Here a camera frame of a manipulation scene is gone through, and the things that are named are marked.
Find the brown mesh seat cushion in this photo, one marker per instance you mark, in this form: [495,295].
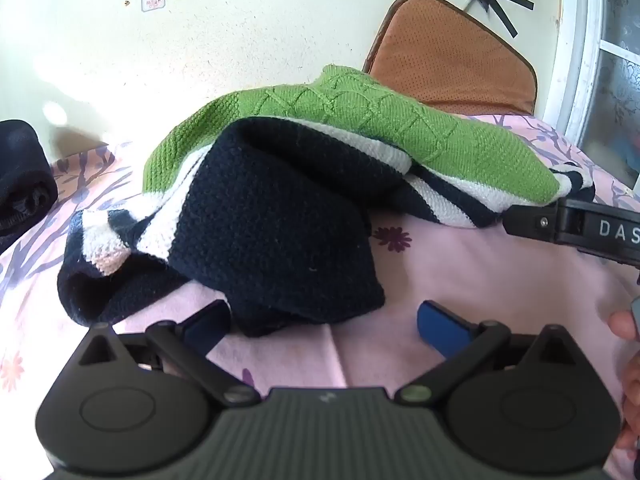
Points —
[450,60]

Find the square wall sticker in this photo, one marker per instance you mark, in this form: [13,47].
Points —
[152,2]

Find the white window frame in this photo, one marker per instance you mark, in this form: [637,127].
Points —
[575,60]

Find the green navy white knit sweater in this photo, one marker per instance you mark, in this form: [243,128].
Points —
[280,200]

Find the black cloth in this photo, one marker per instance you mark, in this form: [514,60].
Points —
[20,175]

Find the pink floral bedsheet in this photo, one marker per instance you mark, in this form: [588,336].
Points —
[500,280]

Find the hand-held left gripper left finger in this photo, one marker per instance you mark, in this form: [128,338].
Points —
[207,325]

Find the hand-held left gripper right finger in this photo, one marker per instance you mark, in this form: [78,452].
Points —
[440,327]

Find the person's right hand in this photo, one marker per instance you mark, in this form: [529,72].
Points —
[622,325]

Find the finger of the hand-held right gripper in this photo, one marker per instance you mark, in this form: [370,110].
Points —
[530,220]

